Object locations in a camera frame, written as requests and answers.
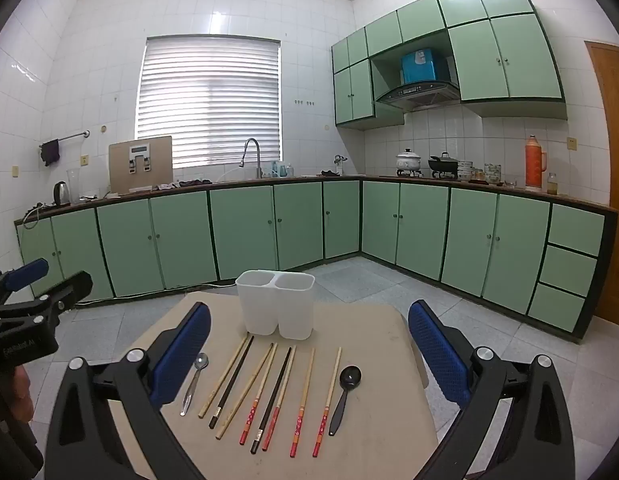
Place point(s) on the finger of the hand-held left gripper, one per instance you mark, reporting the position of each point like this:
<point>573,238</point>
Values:
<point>66,287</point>
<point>21,272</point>

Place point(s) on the dark hanging cloth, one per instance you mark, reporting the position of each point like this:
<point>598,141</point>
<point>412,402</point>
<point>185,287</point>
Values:
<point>50,152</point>

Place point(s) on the blue box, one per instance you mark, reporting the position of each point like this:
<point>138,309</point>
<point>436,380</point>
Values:
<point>419,66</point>

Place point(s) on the white window blind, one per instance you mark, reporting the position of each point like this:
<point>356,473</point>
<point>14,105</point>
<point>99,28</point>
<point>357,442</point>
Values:
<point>209,100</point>

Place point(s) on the steel electric kettle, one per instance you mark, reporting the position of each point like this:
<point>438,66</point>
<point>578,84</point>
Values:
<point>61,194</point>

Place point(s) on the white cooking pot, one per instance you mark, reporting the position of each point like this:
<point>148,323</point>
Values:
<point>408,162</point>

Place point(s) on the orange thermos flask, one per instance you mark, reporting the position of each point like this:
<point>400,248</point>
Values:
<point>536,165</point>

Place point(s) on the small wall tap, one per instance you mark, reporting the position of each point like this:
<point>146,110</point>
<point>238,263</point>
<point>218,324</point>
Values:
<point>341,162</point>

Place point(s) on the stack of bowls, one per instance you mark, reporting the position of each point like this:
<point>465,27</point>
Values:
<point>465,171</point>

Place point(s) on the brown board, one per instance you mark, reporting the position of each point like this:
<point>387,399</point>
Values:
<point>159,165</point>

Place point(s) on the glass bottle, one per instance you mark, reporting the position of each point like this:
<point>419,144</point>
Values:
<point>553,186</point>

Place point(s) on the kitchen faucet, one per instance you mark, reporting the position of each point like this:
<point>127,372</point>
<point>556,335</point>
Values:
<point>259,160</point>

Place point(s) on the plain wooden chopstick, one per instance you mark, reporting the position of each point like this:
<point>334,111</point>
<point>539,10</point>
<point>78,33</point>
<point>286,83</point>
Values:
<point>225,376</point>
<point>246,390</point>

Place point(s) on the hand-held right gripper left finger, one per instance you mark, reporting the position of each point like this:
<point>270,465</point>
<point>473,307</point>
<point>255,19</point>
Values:
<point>182,355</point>

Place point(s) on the glass jars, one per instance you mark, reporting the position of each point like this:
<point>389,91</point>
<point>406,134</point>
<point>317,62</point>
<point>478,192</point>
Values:
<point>492,174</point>

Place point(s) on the black wok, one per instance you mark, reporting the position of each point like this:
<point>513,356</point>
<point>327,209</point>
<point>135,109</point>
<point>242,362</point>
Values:
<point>443,165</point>

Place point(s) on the white two-compartment utensil holder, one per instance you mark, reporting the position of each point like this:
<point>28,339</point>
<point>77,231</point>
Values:
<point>269,305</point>

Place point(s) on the range hood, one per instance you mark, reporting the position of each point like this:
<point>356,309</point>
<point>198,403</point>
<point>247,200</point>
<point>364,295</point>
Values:
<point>419,94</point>

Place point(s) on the black plastic spoon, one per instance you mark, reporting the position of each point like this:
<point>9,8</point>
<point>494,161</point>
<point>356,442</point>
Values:
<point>350,377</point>

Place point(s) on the green kitchen cabinets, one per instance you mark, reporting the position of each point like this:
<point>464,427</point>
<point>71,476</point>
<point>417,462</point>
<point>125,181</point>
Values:
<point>509,60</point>
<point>239,230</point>

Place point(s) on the green upper kitchen cabinets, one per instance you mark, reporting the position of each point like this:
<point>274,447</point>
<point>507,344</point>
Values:
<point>509,60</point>

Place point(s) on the metal spoon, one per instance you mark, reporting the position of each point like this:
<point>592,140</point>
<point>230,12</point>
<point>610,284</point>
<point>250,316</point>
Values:
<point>202,361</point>

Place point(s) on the wooden door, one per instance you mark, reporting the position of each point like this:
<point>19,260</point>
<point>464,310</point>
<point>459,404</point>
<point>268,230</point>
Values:
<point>617,160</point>

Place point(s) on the black chopstick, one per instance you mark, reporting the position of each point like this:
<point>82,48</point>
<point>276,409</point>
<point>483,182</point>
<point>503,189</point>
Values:
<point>233,381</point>
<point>272,399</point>

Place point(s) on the glass pitcher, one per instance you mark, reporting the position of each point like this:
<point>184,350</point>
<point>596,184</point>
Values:
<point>74,185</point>

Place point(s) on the green lower kitchen cabinets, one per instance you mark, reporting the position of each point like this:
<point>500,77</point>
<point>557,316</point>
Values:
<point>239,230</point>

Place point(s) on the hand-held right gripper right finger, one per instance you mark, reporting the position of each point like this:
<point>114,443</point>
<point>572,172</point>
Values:
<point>437,355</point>

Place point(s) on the glass cups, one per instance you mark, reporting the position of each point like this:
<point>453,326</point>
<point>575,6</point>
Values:
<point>282,170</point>

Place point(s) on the person's left hand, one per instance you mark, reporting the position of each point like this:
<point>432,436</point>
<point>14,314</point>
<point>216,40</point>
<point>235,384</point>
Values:
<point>23,395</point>

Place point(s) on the wall towel bar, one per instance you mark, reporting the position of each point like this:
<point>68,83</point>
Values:
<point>69,136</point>

